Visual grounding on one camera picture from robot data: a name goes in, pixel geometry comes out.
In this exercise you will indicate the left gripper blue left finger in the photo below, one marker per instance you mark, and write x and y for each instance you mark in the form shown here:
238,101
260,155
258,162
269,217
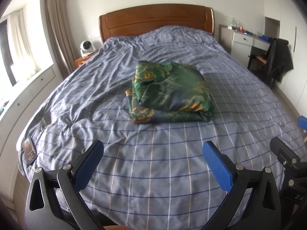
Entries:
43,210

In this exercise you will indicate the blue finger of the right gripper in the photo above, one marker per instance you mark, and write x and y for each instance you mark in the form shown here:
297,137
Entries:
295,169
302,122

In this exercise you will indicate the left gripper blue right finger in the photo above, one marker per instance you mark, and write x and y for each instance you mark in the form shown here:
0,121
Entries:
263,210

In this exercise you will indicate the green floral padded jacket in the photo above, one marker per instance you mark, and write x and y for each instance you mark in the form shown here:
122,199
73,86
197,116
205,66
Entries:
169,92

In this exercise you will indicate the person's left hand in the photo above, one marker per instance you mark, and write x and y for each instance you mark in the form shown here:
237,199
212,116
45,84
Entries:
117,227

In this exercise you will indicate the black smartphone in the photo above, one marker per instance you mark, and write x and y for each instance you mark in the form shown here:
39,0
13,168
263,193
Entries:
29,150

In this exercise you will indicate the black coat on chair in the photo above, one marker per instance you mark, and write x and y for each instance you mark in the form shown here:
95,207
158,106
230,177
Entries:
278,61

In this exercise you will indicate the wooden chair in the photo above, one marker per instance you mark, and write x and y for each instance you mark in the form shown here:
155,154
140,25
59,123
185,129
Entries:
256,62

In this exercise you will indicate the white dresser desk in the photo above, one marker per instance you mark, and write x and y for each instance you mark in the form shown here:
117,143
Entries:
241,46

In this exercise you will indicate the wooden nightstand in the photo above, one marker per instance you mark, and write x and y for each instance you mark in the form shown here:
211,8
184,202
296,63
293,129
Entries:
80,61

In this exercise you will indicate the white desk fan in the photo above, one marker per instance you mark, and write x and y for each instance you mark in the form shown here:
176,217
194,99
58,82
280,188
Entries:
87,48

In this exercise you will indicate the beige curtain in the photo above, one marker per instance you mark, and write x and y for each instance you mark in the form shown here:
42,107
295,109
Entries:
62,42

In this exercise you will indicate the brown wooden headboard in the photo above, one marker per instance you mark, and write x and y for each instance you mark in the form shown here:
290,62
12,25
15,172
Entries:
139,20

